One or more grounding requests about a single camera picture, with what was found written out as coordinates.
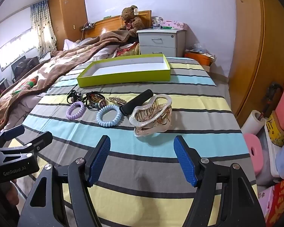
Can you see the green cardboard box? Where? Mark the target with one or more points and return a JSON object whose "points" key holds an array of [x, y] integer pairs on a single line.
{"points": [[125, 72]]}

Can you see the tall wooden cabinet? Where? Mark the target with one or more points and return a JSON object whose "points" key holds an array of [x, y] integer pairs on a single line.
{"points": [[66, 16]]}

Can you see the red box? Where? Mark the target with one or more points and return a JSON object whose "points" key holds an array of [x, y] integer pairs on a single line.
{"points": [[282, 203]]}

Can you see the dotted curtain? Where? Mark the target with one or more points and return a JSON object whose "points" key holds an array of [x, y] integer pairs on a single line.
{"points": [[42, 28]]}

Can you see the wooden headboard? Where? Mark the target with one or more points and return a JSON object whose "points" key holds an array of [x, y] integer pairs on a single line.
{"points": [[101, 28]]}

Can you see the pink flowered box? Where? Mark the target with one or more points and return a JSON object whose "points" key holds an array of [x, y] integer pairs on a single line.
{"points": [[177, 25]]}

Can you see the clear hair claw clip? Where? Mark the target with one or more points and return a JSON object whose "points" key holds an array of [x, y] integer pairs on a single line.
{"points": [[151, 115]]}

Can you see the clear plastic bag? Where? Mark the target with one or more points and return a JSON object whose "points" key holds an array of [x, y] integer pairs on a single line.
{"points": [[201, 49]]}

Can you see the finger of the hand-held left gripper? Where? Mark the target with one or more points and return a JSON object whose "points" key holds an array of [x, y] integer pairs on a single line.
{"points": [[13, 132], [41, 140]]}

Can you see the brown blanket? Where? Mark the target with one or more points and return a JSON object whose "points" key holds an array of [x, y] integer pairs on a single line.
{"points": [[61, 68]]}

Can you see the yellow tin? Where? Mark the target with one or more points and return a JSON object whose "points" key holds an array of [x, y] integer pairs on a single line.
{"points": [[275, 132]]}

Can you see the white drawer nightstand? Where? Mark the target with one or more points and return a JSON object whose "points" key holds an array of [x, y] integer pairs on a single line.
{"points": [[158, 42]]}

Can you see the orange box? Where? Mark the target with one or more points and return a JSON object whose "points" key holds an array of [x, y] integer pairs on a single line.
{"points": [[200, 59]]}

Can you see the person's left hand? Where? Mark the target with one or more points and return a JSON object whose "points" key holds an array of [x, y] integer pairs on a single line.
{"points": [[11, 194]]}

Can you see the yellow pillow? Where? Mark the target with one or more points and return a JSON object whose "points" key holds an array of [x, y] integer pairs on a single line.
{"points": [[130, 49]]}

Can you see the black wristband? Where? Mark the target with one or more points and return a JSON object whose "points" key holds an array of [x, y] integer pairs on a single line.
{"points": [[136, 102]]}

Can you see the white paper roll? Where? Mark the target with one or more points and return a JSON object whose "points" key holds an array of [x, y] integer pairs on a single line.
{"points": [[252, 123]]}

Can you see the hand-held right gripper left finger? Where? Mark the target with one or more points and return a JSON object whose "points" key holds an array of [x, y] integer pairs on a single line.
{"points": [[99, 160]]}

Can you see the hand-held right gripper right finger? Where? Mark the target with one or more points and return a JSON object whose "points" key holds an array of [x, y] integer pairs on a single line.
{"points": [[184, 160]]}

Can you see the power strip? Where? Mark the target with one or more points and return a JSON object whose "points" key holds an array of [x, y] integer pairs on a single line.
{"points": [[88, 25]]}

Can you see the rhinestone hair clip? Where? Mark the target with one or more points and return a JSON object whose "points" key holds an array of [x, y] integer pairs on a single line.
{"points": [[117, 101]]}

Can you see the large wooden wardrobe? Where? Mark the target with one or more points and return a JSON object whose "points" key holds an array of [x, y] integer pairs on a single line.
{"points": [[262, 52]]}

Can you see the window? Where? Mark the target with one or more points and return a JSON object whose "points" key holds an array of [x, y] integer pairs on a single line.
{"points": [[16, 46]]}

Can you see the clear glass jar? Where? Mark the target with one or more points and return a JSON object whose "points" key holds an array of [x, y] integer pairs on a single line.
{"points": [[157, 23]]}

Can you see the brown teddy bear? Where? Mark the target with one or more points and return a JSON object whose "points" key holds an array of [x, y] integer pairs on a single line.
{"points": [[131, 20]]}

